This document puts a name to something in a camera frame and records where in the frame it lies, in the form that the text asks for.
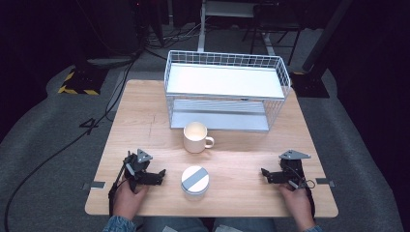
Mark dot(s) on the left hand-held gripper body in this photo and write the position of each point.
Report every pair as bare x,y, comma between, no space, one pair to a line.
137,166

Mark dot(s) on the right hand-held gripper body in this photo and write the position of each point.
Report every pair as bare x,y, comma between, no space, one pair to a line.
291,169

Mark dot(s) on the white round container grey stripe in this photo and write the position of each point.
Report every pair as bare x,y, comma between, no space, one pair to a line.
195,180

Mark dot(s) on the white mug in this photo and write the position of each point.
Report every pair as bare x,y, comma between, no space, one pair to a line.
195,137

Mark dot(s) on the person's left hand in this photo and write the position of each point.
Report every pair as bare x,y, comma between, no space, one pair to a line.
129,201

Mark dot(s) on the person's right hand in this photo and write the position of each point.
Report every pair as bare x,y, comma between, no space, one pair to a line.
298,203

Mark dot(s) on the grey tape piece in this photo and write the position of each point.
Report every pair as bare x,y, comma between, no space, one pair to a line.
96,185
324,181

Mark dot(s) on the person's right leg in jeans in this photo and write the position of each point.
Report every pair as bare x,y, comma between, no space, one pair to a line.
245,225

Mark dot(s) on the black yellow striped stand base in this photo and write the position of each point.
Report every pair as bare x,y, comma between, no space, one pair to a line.
79,82

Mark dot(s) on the black chair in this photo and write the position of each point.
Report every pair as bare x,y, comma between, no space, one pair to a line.
274,22

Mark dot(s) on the white desk frame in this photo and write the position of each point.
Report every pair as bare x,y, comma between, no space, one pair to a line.
206,19

